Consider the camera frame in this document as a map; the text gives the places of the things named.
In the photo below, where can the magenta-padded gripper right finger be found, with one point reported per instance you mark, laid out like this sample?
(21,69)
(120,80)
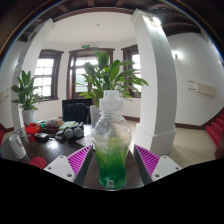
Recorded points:
(165,167)

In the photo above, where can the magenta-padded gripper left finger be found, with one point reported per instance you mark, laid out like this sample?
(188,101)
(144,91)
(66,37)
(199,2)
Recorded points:
(60,166)

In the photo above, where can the clear bottle with green drink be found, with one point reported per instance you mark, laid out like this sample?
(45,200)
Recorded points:
(111,150)

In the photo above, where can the small black pouch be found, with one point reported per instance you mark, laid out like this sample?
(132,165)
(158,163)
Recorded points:
(42,137)

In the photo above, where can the grey round headphones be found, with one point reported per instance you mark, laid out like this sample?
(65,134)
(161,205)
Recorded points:
(69,132)

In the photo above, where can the green booklet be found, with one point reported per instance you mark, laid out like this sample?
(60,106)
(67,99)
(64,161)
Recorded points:
(67,125)

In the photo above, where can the red plastic box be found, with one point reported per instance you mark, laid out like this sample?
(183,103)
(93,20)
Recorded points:
(33,128)

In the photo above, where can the white cup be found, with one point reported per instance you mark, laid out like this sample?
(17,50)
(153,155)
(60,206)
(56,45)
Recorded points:
(17,146)

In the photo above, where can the black chair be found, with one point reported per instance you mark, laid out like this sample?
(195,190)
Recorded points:
(76,111)

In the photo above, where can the small potted plant, white pot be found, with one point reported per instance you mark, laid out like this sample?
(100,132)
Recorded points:
(28,116)

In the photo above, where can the red carpeted staircase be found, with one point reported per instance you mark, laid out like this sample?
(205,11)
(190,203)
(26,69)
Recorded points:
(1,133)
(216,128)

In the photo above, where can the brown framed window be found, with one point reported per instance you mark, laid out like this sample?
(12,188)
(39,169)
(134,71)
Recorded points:
(56,76)
(126,56)

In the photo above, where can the brown wooden glazed door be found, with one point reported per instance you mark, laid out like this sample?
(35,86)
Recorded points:
(71,76)

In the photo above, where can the large potted plant, white pot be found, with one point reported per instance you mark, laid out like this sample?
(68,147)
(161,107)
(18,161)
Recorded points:
(106,76)

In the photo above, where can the green exit sign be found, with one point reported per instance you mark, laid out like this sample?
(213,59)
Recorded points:
(86,45)

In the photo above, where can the white wall radiator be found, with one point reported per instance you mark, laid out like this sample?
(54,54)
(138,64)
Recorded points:
(3,95)
(203,88)

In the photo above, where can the glowing wall lamp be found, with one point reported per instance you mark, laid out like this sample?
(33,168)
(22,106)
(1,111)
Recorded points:
(176,54)

